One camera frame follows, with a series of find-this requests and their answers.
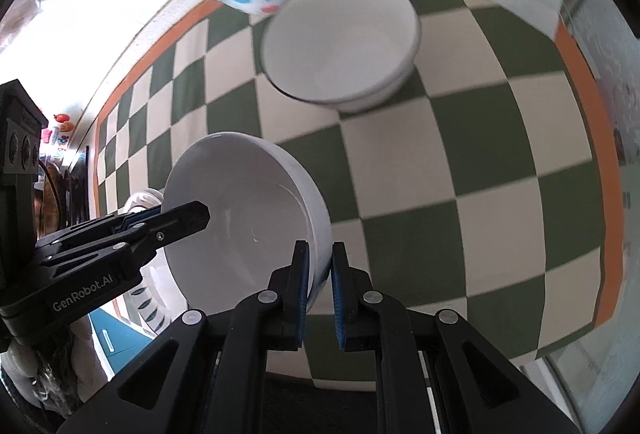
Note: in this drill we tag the blue cabinet door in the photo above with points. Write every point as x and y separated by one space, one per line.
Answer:
120 343

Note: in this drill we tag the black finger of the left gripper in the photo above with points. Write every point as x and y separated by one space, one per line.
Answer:
157 227

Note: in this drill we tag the white bowl black rim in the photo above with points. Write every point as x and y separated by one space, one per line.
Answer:
348 55

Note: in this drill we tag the colourful fridge magnets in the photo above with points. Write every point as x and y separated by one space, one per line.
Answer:
55 137

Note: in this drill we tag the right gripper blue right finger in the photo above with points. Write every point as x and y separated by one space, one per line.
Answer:
338 255

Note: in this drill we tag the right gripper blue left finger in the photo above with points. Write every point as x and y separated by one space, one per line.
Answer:
300 266

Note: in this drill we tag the white plate blue leaf rim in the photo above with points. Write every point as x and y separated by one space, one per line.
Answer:
151 310

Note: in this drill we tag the white plate grey floral pattern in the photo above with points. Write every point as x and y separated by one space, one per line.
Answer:
141 201

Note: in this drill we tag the left white gloved hand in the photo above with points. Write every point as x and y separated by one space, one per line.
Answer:
62 375

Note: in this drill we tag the white bowl red flower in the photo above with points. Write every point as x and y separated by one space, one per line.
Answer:
261 201

